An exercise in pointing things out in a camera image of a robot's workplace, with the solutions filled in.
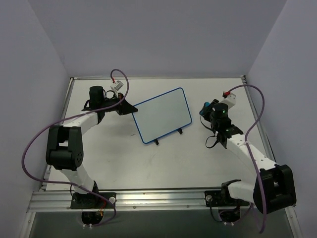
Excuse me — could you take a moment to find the blue whiteboard eraser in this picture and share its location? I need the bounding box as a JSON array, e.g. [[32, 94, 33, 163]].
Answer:
[[199, 99, 218, 117]]

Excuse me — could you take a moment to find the blue framed small whiteboard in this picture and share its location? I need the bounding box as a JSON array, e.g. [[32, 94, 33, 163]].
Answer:
[[132, 87, 193, 144]]

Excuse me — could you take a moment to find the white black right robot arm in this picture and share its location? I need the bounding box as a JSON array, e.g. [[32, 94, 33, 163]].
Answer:
[[200, 99, 297, 214]]

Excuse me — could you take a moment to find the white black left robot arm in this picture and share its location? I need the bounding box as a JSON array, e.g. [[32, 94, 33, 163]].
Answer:
[[46, 86, 138, 208]]

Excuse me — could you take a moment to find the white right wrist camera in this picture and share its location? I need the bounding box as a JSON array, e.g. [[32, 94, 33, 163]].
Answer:
[[221, 92, 237, 109]]

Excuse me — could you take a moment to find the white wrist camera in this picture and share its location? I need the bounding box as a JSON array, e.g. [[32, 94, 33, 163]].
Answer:
[[110, 80, 124, 92], [221, 92, 237, 109]]

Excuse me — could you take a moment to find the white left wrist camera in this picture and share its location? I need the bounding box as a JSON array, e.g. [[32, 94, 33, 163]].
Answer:
[[110, 80, 124, 92]]

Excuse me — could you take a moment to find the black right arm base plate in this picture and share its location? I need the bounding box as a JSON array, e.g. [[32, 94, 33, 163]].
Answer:
[[204, 190, 250, 207]]

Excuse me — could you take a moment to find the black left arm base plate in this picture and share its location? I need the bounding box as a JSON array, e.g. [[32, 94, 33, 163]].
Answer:
[[70, 192, 116, 210]]

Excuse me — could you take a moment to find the aluminium front frame beam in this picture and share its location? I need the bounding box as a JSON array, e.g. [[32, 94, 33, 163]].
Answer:
[[27, 187, 249, 212]]

